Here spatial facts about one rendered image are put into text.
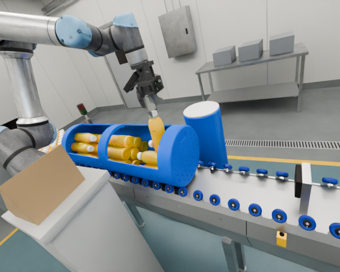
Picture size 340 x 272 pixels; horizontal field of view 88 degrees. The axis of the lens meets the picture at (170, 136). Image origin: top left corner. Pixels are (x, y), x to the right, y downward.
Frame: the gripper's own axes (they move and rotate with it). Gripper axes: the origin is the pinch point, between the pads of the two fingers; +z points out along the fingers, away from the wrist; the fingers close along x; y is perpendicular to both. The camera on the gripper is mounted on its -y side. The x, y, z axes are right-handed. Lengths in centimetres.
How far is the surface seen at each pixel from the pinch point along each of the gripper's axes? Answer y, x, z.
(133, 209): -70, 5, 104
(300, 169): 53, 1, 24
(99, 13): -338, 318, -111
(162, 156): 7.3, -11.5, 14.3
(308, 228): 56, -12, 36
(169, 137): 8.6, -4.9, 9.5
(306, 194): 55, -5, 29
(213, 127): 4, 54, 41
